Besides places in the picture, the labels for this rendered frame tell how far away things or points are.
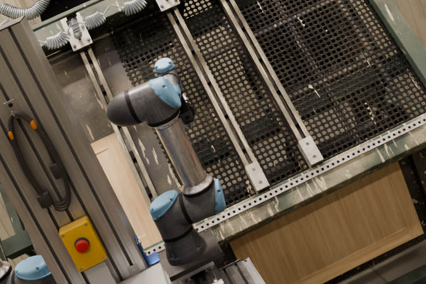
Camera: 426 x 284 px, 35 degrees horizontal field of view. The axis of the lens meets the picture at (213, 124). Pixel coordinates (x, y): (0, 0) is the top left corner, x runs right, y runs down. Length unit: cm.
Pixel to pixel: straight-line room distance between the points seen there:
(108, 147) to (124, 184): 20
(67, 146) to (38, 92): 17
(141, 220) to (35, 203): 115
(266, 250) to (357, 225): 46
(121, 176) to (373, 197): 121
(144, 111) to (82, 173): 33
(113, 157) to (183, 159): 95
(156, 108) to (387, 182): 156
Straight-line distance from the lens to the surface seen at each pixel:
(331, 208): 335
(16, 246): 327
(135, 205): 310
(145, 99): 217
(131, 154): 312
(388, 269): 388
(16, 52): 190
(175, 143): 224
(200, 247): 243
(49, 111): 192
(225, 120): 311
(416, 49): 333
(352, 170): 306
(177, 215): 237
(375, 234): 349
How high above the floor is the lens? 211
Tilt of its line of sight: 17 degrees down
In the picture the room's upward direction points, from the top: 24 degrees counter-clockwise
